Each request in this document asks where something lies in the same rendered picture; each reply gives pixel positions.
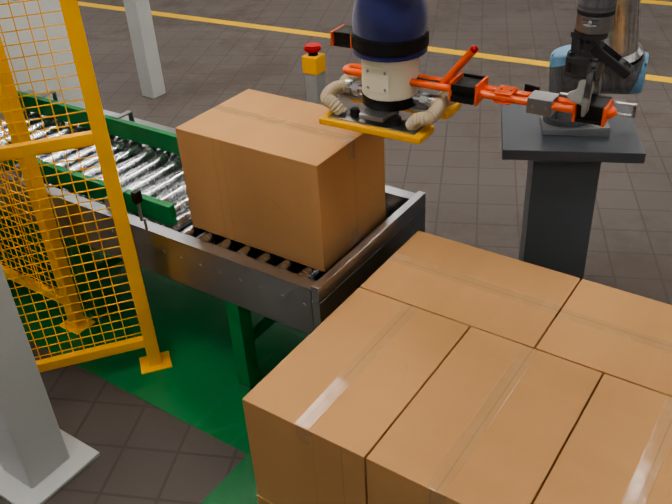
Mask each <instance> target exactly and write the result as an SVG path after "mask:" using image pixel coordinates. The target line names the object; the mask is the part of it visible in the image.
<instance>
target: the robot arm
mask: <svg viewBox="0 0 672 504"><path fill-rule="evenodd" d="M640 1H641V0H578V8H577V16H576V25H575V29H574V31H572V32H571V36H570V37H572V43H571V45H566V46H562V47H559V48H557V49H555V50H554V51H553V52H552V53H551V56H550V64H549V92H551V93H557V94H559V97H564V98H568V100H570V101H572V102H574V103H576V104H579V105H581V106H582V108H581V117H584V116H585V115H586V113H587V112H588V111H589V106H590V102H591V97H592V93H593V94H597V95H600V94H628V95H629V94H638V93H641V92H642V90H643V86H644V81H645V76H646V70H647V64H648V58H649V53H648V52H646V51H644V52H643V46H642V45H641V44H640V43H639V42H638V34H639V18H640ZM604 39H605V42H603V41H602V40H604ZM560 92H564V93H568V94H567V96H563V95H560ZM571 120H572V113H566V112H560V111H555V112H554V114H553V115H552V116H551V117H547V116H543V121H544V122H545V123H547V124H549V125H552V126H556V127H579V126H583V125H587V124H588V123H582V122H576V121H574V122H572V121H571Z"/></svg>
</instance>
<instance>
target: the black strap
mask: <svg viewBox="0 0 672 504"><path fill-rule="evenodd" d="M428 45H429V29H428V27H427V26H426V30H425V34H424V35H423V36H421V37H419V38H417V39H414V40H411V41H404V42H395V43H389V42H377V41H371V40H368V39H364V38H361V37H359V36H357V35H355V34H354V33H353V30H352V31H351V46H352V48H353V49H354V50H355V51H357V52H358V53H361V54H364V55H368V56H373V57H401V56H407V55H412V54H415V53H418V52H420V51H422V50H424V49H425V48H426V47H427V46H428Z"/></svg>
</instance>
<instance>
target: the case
mask: <svg viewBox="0 0 672 504"><path fill-rule="evenodd" d="M330 110H331V109H329V108H327V107H326V106H323V105H320V104H315V103H311V102H306V101H301V100H297V99H292V98H288V97H283V96H279V95H274V94H269V93H265V92H260V91H256V90H251V89H247V90H246V91H244V92H242V93H240V94H238V95H236V96H234V97H232V98H231V99H229V100H227V101H225V102H223V103H221V104H219V105H217V106H216V107H214V108H212V109H210V110H208V111H206V112H204V113H202V114H201V115H199V116H197V117H195V118H193V119H191V120H189V121H187V122H186V123H184V124H182V125H180V126H178V127H176V128H175V130H176V135H177V141H178V146H179V152H180V157H181V163H182V168H183V174H184V179H185V185H186V190H187V196H188V201H189V207H190V212H191V218H192V223H193V226H194V227H196V228H199V229H202V230H205V231H208V232H211V233H213V234H216V235H219V236H222V237H225V238H228V239H231V240H234V241H236V242H239V243H242V244H245V245H248V246H251V247H254V248H257V249H259V250H262V251H265V252H268V253H271V254H274V255H277V256H280V257H282V258H285V259H288V260H291V261H294V262H297V263H300V264H302V265H305V266H308V267H311V268H314V269H317V270H320V271H323V272H326V271H327V270H328V269H329V268H330V267H331V266H332V265H333V264H335V263H336V262H337V261H338V260H339V259H340V258H341V257H343V256H344V255H345V254H346V253H347V252H348V251H349V250H350V249H352V248H353V247H354V246H355V245H356V244H357V243H358V242H360V241H361V240H362V239H363V238H364V237H365V236H366V235H367V234H369V233H370V232H371V231H372V230H373V229H374V228H375V227H377V226H378V225H379V224H380V223H381V222H382V221H383V220H384V219H385V218H386V205H385V151H384V137H381V136H376V135H371V134H366V133H361V132H357V131H352V130H347V129H342V128H338V127H333V126H328V125H323V124H320V123H319V118H320V117H322V116H323V115H325V114H326V113H327V112H329V111H330Z"/></svg>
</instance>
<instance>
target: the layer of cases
mask: <svg viewBox="0 0 672 504"><path fill-rule="evenodd" d="M242 402H243V408H244V414H245V420H246V426H247V432H248V438H249V444H250V451H251V457H252V463H253V469H254V475H255V481H256V487H257V493H258V495H259V496H261V497H263V498H265V499H267V500H268V501H270V502H272V503H274V504H672V305H670V304H666V303H663V302H659V301H656V300H653V299H649V298H646V297H643V296H639V295H636V294H632V293H629V292H626V291H622V290H619V289H615V288H612V287H609V286H605V285H602V284H598V283H595V282H592V281H588V280H585V279H582V280H581V281H580V278H578V277H575V276H571V275H568V274H565V273H561V272H558V271H554V270H551V269H548V268H544V267H541V266H537V265H534V264H531V263H527V262H524V261H520V260H517V259H514V258H510V257H507V256H503V255H500V254H497V253H493V252H490V251H486V250H483V249H480V248H476V247H473V246H470V245H466V244H463V243H459V242H456V241H453V240H449V239H446V238H442V237H439V236H436V235H432V234H429V233H425V232H422V231H417V232H416V233H415V234H414V235H413V236H412V237H411V238H410V239H409V240H408V241H407V242H406V243H405V244H404V245H403V246H402V247H401V248H400V249H399V250H398V251H396V252H395V253H394V254H393V255H392V256H391V257H390V258H389V259H388V260H387V261H386V262H385V263H384V264H383V265H382V266H381V267H380V268H379V269H378V270H377V271H376V272H374V273H373V274H372V275H371V276H370V277H369V278H368V279H367V280H366V281H365V282H364V283H363V284H362V285H361V286H360V288H358V289H357V290H356V291H355V292H354V293H353V294H351V295H350V296H349V297H348V298H347V299H346V300H345V301H344V302H343V303H342V304H341V305H340V306H339V307H338V308H337V309H336V310H335V311H334V312H333V313H332V314H331V315H329V316H328V317H327V318H326V319H325V320H324V321H323V322H322V323H321V324H320V325H319V326H318V327H317V328H316V329H315V330H314V331H313V332H312V333H311V334H310V335H309V336H307V337H306V338H305V339H304V340H303V341H302V342H301V343H300V344H299V345H298V346H297V347H296V348H295V349H294V350H293V351H292V352H291V353H290V354H289V355H288V356H287V357H285V358H284V359H283V360H282V361H281V362H280V363H279V364H278V365H277V366H276V367H275V368H274V369H273V370H272V371H271V372H270V373H269V374H268V375H267V376H266V377H265V378H264V379H262V380H261V381H260V382H259V383H258V384H257V385H256V386H255V387H254V388H253V389H252V390H251V391H250V392H249V393H248V394H247V395H246V396H245V397H244V398H243V399H242Z"/></svg>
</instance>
